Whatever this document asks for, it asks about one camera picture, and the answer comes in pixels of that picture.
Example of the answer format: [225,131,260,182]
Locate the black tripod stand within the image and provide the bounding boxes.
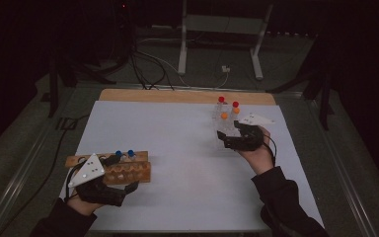
[265,33,336,131]
[40,55,117,119]

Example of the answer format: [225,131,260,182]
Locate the white plug with cable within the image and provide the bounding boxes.
[137,48,232,90]

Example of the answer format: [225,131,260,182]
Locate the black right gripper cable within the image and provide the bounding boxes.
[262,133,278,166]

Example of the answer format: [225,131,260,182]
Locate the white table sheet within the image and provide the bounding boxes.
[58,100,325,232]

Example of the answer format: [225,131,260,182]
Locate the bundle of black floor cables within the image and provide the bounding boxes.
[129,45,176,91]

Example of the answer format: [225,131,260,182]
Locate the person's left hand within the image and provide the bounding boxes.
[66,193,105,217]

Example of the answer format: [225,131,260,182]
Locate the wooden test tube rack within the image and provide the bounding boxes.
[64,150,152,186]

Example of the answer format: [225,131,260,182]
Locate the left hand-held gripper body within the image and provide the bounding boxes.
[67,152,128,207]

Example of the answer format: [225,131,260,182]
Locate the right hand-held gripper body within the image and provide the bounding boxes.
[224,113,276,153]

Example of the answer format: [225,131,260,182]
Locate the person's right hand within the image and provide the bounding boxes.
[237,125,275,176]

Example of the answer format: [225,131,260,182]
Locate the grey metal stand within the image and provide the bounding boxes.
[177,0,274,81]

